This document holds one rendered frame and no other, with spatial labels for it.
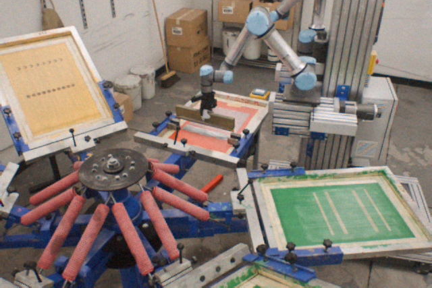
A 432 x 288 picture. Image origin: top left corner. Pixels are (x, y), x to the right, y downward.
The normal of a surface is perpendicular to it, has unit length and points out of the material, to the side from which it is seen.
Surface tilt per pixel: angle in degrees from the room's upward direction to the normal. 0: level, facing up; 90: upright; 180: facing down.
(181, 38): 90
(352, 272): 0
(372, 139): 90
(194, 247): 0
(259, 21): 84
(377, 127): 90
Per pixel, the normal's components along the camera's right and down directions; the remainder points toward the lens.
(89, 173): 0.00, -0.85
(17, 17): 0.91, 0.22
